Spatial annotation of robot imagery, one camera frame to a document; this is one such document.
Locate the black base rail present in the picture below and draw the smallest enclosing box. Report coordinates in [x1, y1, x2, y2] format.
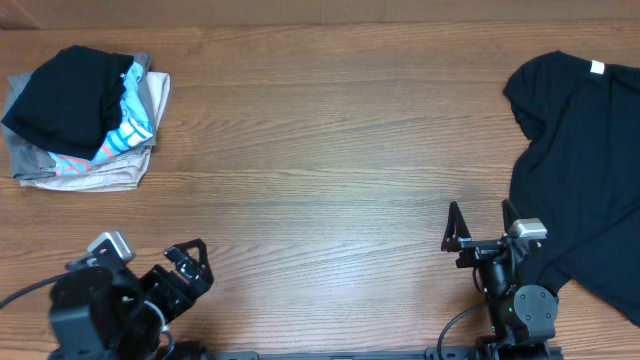
[199, 345, 566, 360]

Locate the light blue printed t-shirt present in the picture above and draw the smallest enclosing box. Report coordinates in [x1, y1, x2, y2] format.
[49, 62, 154, 176]

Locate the black t-shirt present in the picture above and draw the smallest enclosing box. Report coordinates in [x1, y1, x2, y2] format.
[2, 45, 134, 160]

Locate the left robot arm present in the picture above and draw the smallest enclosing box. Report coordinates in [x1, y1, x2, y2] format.
[48, 231, 214, 360]

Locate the dark navy t-shirt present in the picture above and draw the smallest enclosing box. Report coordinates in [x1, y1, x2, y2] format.
[503, 51, 639, 324]

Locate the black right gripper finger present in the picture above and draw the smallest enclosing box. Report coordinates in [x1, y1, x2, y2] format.
[501, 199, 520, 238]
[441, 201, 471, 250]

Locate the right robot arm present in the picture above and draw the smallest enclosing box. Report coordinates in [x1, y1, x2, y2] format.
[436, 199, 563, 360]

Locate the beige folded shirt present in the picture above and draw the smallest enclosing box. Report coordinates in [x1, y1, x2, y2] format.
[20, 72, 171, 192]

